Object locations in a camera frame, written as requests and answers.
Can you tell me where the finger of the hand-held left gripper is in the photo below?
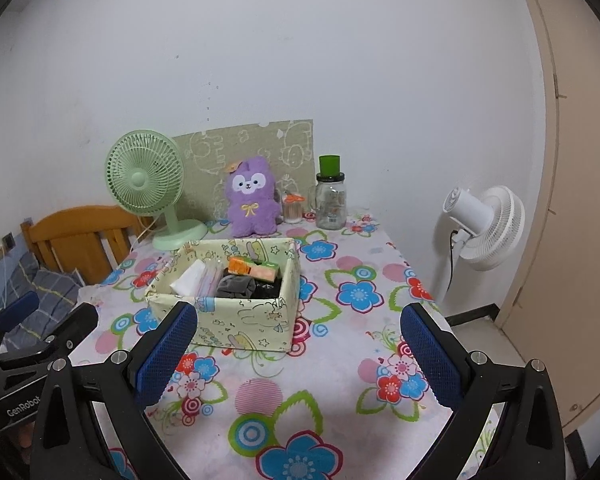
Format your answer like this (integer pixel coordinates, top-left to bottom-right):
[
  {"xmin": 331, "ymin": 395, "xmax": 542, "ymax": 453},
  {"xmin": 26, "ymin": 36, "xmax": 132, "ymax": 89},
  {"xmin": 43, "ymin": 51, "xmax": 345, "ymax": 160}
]
[
  {"xmin": 0, "ymin": 291, "xmax": 40, "ymax": 356},
  {"xmin": 0, "ymin": 302, "xmax": 100, "ymax": 391}
]

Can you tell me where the grey sock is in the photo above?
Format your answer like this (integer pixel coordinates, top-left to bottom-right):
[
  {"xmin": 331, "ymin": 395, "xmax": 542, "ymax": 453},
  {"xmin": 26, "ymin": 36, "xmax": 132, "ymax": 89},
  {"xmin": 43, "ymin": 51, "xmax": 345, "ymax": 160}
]
[{"xmin": 216, "ymin": 274, "xmax": 253, "ymax": 298}]

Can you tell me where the blue plaid pillow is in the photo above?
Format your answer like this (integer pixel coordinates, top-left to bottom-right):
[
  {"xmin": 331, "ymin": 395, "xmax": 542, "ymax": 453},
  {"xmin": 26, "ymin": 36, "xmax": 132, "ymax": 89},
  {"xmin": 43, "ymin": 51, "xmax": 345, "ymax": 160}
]
[{"xmin": 0, "ymin": 252, "xmax": 78, "ymax": 351}]

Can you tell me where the pink packet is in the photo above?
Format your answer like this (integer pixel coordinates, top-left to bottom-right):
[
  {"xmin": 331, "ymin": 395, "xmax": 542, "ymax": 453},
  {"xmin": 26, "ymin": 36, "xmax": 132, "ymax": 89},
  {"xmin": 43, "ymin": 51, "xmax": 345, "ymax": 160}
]
[{"xmin": 197, "ymin": 264, "xmax": 229, "ymax": 297}]

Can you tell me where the green desk fan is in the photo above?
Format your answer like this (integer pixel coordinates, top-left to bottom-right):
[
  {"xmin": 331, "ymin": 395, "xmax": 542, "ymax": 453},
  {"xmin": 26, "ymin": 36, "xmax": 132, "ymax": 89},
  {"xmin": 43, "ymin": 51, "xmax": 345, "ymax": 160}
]
[{"xmin": 105, "ymin": 130, "xmax": 208, "ymax": 251}]

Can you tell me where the yellow cartoon fabric storage box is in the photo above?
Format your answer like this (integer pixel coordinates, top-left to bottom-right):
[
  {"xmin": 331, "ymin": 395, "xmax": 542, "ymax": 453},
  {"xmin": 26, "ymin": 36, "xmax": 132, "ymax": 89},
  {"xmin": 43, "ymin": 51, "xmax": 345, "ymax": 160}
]
[{"xmin": 145, "ymin": 237, "xmax": 302, "ymax": 353}]

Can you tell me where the beige door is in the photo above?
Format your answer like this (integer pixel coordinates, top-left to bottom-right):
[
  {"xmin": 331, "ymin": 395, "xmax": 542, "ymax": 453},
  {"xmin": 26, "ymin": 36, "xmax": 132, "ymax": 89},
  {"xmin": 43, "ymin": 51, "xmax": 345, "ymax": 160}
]
[{"xmin": 495, "ymin": 0, "xmax": 600, "ymax": 431}]

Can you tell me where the small toothpick jar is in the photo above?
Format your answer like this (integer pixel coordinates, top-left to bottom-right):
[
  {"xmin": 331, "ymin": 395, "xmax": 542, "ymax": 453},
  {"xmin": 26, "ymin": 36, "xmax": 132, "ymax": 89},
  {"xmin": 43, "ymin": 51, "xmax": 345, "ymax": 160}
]
[{"xmin": 281, "ymin": 192, "xmax": 305, "ymax": 224}]

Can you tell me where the black fan cable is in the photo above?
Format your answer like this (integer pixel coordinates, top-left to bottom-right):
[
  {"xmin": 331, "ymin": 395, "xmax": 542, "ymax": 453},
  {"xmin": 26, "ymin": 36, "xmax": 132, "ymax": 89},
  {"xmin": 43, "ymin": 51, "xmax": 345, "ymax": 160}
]
[{"xmin": 444, "ymin": 230, "xmax": 464, "ymax": 295}]

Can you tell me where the green juice carton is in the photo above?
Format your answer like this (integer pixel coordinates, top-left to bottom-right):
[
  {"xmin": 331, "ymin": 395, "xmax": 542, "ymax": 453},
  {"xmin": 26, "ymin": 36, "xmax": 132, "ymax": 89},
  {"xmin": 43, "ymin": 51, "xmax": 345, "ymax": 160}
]
[{"xmin": 228, "ymin": 256, "xmax": 281, "ymax": 283}]

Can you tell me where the purple plush toy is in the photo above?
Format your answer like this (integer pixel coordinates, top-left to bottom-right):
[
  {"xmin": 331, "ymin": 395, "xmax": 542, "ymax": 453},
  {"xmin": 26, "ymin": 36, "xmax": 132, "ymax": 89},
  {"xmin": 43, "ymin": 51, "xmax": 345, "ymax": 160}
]
[{"xmin": 224, "ymin": 156, "xmax": 282, "ymax": 238}]

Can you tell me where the black plastic bag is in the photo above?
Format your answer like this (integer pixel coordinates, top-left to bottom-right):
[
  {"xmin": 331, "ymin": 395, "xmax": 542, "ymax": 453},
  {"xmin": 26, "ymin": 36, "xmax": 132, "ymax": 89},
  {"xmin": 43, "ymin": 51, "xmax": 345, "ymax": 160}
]
[{"xmin": 250, "ymin": 275, "xmax": 287, "ymax": 298}]

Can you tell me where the glass jar with green lid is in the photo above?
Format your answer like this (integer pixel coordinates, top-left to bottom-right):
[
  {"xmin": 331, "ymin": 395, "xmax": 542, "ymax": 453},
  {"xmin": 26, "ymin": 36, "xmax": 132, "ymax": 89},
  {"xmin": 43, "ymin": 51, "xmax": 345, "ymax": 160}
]
[{"xmin": 307, "ymin": 155, "xmax": 347, "ymax": 231}]

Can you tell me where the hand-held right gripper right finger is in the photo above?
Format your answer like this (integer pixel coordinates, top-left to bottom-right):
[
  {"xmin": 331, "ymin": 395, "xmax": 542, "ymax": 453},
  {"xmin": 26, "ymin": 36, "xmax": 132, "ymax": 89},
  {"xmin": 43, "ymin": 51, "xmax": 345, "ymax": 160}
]
[{"xmin": 400, "ymin": 302, "xmax": 566, "ymax": 480}]

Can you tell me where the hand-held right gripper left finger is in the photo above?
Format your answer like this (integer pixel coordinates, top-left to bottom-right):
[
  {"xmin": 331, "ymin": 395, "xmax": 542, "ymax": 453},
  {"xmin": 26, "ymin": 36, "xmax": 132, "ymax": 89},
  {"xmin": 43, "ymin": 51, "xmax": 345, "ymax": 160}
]
[{"xmin": 30, "ymin": 301, "xmax": 199, "ymax": 480}]

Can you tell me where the white tissue packet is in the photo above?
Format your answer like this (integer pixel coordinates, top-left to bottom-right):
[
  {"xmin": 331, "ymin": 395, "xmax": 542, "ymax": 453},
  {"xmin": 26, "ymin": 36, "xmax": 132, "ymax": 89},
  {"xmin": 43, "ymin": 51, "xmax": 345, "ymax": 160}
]
[{"xmin": 169, "ymin": 259, "xmax": 207, "ymax": 295}]

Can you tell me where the white standing fan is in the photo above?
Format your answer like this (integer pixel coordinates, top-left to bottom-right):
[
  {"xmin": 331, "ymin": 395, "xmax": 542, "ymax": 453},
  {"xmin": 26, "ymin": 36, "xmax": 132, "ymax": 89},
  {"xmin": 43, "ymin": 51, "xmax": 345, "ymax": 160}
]
[{"xmin": 432, "ymin": 185, "xmax": 526, "ymax": 306}]

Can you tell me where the green cartoon patterned board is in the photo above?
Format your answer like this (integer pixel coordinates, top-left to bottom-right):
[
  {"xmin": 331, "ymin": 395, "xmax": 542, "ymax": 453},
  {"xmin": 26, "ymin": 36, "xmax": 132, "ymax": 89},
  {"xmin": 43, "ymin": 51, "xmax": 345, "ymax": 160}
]
[{"xmin": 172, "ymin": 119, "xmax": 315, "ymax": 221}]

